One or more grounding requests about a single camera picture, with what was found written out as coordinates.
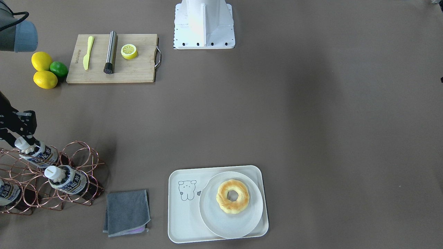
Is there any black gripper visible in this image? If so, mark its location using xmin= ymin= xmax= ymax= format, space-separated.
xmin=0 ymin=93 xmax=37 ymax=146

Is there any tea bottle white cap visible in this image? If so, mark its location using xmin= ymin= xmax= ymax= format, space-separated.
xmin=15 ymin=137 xmax=60 ymax=169

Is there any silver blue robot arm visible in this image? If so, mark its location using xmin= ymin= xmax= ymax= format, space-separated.
xmin=0 ymin=0 xmax=38 ymax=148

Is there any cream serving tray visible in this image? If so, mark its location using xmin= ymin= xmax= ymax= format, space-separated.
xmin=168 ymin=165 xmax=269 ymax=244

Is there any yellow lemon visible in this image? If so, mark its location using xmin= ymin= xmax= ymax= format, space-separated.
xmin=33 ymin=71 xmax=58 ymax=89
xmin=31 ymin=52 xmax=53 ymax=71

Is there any green lime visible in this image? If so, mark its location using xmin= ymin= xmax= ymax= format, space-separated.
xmin=49 ymin=61 xmax=69 ymax=78

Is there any yellow plastic knife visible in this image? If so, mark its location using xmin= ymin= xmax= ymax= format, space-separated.
xmin=83 ymin=35 xmax=94 ymax=70

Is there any wooden cutting board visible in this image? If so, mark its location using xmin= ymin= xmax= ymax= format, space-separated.
xmin=66 ymin=33 xmax=161 ymax=84

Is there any half lemon slice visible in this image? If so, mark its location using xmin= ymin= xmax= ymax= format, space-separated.
xmin=120 ymin=44 xmax=138 ymax=60

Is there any grey folded cloth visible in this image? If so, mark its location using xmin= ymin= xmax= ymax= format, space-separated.
xmin=102 ymin=190 xmax=151 ymax=237

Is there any white round plate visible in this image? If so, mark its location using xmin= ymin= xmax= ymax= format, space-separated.
xmin=199 ymin=171 xmax=264 ymax=239

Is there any copper wire bottle rack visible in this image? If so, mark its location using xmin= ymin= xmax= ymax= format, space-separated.
xmin=1 ymin=141 xmax=106 ymax=215

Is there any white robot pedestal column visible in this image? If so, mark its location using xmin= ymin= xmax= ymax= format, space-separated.
xmin=173 ymin=0 xmax=236 ymax=49

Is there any glazed ring donut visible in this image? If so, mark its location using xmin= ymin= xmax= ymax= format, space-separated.
xmin=216 ymin=179 xmax=250 ymax=214

